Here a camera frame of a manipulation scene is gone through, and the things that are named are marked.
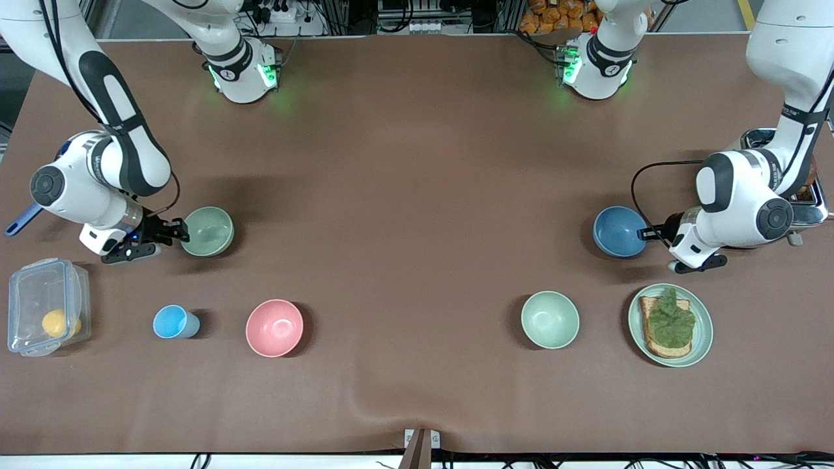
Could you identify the yellow lemon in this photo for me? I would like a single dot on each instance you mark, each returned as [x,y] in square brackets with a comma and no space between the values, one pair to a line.
[54,323]

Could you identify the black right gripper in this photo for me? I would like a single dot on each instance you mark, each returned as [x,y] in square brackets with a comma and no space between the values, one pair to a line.
[154,230]

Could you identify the metal clamp bracket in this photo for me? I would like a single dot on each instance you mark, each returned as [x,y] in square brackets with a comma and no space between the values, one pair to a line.
[433,439]

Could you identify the bread slice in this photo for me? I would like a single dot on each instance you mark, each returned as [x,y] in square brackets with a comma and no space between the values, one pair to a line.
[664,352]

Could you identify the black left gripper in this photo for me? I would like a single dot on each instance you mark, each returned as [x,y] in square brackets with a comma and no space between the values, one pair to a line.
[668,230]

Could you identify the white power strip with plugs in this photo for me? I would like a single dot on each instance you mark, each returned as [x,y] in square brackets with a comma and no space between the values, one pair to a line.
[280,14]

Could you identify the green plate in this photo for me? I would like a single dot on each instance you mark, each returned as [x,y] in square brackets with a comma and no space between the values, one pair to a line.
[704,332]

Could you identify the brown post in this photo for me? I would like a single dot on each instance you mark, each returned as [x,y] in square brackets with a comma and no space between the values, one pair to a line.
[414,453]

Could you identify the blue bowl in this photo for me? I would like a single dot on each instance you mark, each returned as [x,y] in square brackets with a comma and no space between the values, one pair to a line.
[619,231]

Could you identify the green lettuce leaf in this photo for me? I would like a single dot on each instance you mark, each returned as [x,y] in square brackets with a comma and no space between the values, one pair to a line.
[672,322]

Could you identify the brown toast slice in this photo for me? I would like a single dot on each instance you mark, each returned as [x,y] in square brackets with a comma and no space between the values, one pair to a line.
[809,179]

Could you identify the glass lid with blue knob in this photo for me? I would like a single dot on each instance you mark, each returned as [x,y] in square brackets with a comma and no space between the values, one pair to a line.
[64,148]

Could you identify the beige and chrome toaster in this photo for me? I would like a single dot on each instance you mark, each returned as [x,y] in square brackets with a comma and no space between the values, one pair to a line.
[811,212]

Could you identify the brown table cloth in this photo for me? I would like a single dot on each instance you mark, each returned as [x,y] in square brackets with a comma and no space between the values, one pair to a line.
[417,130]

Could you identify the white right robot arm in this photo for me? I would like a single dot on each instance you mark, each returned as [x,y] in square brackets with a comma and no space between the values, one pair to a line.
[65,189]

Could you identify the pink bowl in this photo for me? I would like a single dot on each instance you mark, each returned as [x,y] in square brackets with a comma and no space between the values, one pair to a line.
[274,327]

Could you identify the clear plastic lidded container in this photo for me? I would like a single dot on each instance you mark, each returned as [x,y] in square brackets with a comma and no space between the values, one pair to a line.
[32,286]

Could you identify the bag of orange snacks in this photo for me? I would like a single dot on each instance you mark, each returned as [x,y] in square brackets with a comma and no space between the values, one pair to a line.
[554,16]

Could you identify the green bowl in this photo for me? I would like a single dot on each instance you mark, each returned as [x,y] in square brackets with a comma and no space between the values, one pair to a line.
[550,319]
[210,231]

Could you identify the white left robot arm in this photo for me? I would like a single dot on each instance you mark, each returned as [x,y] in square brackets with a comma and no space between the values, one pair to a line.
[736,195]

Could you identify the blue cup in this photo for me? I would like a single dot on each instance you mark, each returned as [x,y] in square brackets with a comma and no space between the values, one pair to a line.
[171,322]

